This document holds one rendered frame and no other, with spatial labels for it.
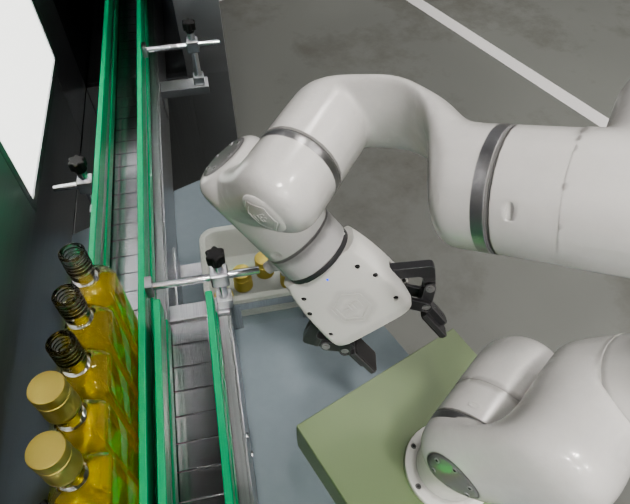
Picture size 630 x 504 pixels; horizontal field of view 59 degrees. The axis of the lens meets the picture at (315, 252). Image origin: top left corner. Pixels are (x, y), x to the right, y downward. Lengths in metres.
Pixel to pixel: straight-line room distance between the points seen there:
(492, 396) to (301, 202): 0.28
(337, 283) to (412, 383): 0.39
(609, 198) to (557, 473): 0.23
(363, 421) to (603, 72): 2.67
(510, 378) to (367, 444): 0.33
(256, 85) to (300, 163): 2.45
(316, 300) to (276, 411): 0.42
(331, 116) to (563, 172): 0.19
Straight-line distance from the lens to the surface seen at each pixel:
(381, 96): 0.46
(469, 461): 0.54
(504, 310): 2.05
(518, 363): 0.60
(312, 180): 0.42
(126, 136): 1.24
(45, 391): 0.57
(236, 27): 3.34
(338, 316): 0.58
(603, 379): 0.51
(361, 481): 0.85
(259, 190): 0.42
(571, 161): 0.34
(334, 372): 0.99
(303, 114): 0.45
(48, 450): 0.54
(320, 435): 0.86
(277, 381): 0.98
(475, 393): 0.58
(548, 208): 0.34
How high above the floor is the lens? 1.63
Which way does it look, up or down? 51 degrees down
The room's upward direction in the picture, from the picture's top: straight up
